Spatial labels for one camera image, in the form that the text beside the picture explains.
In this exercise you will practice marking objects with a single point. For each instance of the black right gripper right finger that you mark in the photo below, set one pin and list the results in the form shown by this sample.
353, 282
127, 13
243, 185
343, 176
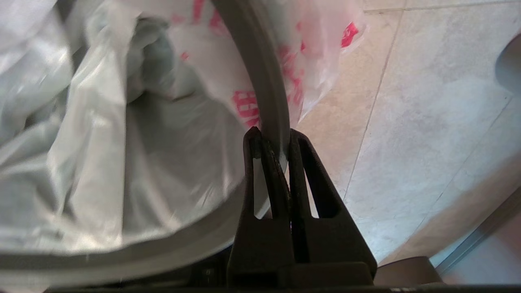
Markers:
333, 240

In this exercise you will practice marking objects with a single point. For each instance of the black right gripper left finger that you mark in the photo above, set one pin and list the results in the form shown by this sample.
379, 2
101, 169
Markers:
260, 244

